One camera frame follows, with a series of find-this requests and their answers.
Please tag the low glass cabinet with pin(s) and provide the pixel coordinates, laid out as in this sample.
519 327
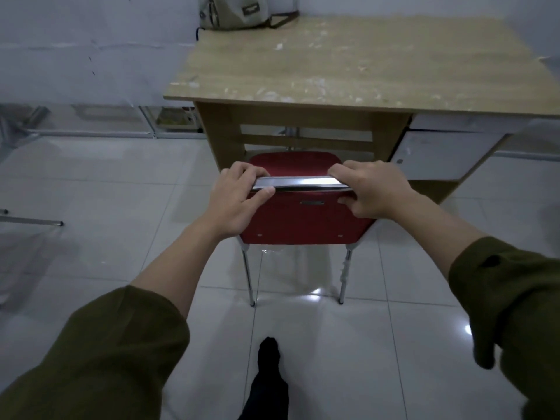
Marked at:
105 121

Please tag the person's left thumb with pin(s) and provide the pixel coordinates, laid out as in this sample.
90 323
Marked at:
262 198

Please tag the person's left hand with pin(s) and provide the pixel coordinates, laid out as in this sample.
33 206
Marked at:
232 201

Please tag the white desk drawer cabinet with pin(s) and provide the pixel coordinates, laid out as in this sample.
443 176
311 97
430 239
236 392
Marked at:
442 153

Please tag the red chair with metal legs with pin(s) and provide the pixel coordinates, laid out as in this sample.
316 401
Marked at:
302 218

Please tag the beige backpack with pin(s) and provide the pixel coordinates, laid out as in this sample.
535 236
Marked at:
245 11

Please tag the person's right forearm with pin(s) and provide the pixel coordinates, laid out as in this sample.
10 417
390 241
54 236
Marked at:
490 284

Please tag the person's right thumb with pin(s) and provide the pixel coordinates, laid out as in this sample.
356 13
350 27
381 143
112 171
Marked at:
348 199

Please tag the person's right hand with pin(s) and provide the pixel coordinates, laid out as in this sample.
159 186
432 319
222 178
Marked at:
379 188

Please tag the metal furniture leg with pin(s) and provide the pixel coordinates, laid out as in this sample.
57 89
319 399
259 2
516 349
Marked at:
30 220

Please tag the person's black-socked foot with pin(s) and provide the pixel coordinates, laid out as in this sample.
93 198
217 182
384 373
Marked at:
266 384

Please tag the wooden desk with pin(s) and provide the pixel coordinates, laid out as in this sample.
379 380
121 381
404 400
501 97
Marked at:
358 69

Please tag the person's left forearm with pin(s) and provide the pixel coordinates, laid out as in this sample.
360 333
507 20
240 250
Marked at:
109 328

